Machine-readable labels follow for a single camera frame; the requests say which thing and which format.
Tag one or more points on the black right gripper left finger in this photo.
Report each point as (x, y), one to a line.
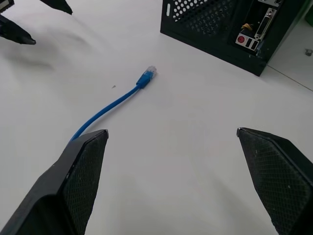
(56, 186)

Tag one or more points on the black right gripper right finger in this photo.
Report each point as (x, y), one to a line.
(281, 176)

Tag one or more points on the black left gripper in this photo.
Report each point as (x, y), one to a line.
(5, 3)

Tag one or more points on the small silver screw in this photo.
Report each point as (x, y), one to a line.
(308, 52)

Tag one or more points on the black perforated computer case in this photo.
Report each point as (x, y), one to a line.
(207, 41)

